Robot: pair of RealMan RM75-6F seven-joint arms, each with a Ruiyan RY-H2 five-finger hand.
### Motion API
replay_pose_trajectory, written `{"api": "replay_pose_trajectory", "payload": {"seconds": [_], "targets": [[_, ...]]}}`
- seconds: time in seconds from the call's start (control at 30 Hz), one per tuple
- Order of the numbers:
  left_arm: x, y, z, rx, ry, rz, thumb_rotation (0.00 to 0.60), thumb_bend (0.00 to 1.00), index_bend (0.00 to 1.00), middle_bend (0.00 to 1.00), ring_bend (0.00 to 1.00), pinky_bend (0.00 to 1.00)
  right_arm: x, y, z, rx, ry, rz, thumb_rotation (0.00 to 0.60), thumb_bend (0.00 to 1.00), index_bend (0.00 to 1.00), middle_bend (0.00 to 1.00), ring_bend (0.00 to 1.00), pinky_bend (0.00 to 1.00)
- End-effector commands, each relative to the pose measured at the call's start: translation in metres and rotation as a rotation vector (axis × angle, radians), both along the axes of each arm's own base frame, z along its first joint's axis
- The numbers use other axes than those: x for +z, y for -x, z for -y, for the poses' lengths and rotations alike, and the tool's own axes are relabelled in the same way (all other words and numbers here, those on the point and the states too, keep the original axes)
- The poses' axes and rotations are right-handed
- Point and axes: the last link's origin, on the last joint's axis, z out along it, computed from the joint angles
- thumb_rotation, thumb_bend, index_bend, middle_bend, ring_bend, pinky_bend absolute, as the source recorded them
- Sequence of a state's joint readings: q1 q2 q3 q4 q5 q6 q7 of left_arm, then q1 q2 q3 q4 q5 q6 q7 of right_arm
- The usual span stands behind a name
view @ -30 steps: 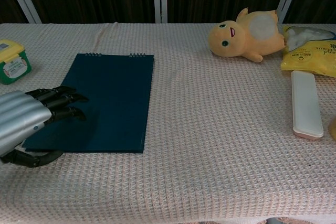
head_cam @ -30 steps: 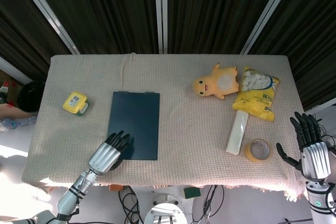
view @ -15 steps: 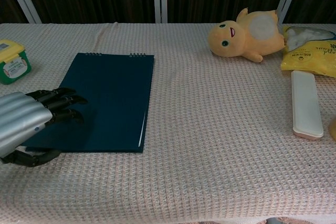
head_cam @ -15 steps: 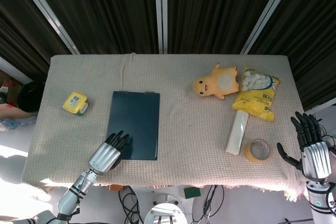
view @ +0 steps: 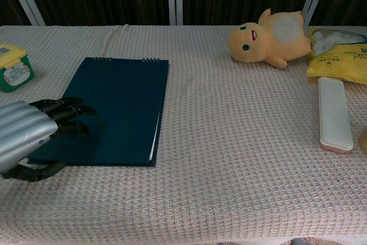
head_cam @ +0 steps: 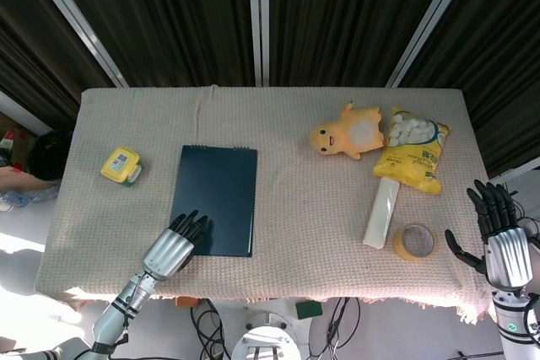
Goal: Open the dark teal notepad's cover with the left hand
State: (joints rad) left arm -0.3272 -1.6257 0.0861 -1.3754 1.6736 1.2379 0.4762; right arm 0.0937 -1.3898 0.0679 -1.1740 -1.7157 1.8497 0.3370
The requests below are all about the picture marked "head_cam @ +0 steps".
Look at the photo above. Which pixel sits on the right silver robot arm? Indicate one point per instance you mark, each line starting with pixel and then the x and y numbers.
pixel 516 326

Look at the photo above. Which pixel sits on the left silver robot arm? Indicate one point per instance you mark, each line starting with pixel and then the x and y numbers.
pixel 126 303

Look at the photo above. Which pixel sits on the yellow plush toy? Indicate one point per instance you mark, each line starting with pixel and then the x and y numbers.
pixel 350 132

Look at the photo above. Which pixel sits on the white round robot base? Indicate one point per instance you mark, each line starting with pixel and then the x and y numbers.
pixel 263 341

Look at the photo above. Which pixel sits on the cardboard box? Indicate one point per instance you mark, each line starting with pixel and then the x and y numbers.
pixel 17 141

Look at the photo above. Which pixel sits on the yellow tape roll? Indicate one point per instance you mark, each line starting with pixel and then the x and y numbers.
pixel 398 246

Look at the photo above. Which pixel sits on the small yellow plastic box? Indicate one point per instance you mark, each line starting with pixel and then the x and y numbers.
pixel 119 162

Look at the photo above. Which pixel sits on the long white flat box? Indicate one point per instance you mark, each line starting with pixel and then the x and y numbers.
pixel 381 216

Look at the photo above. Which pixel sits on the white frame post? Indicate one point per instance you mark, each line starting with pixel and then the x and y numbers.
pixel 258 18
pixel 80 25
pixel 430 23

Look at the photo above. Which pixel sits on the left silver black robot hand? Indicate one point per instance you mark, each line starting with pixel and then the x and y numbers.
pixel 169 252

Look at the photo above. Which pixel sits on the beige knitted tablecloth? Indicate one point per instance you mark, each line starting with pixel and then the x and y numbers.
pixel 295 216

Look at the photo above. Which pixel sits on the green block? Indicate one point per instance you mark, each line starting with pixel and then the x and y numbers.
pixel 309 310

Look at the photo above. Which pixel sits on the person's forearm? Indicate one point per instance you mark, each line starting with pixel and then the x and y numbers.
pixel 19 181

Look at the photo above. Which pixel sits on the dark curtain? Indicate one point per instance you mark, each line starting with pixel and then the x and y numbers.
pixel 337 14
pixel 34 52
pixel 169 14
pixel 502 60

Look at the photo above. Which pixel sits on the orange block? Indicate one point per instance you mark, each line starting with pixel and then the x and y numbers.
pixel 185 301

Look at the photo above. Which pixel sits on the dark blue spiral notebook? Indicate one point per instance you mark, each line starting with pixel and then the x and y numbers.
pixel 223 191

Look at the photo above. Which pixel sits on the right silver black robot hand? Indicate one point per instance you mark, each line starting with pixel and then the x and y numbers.
pixel 508 256

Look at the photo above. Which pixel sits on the yellow marshmallow bag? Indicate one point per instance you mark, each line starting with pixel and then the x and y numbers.
pixel 411 164

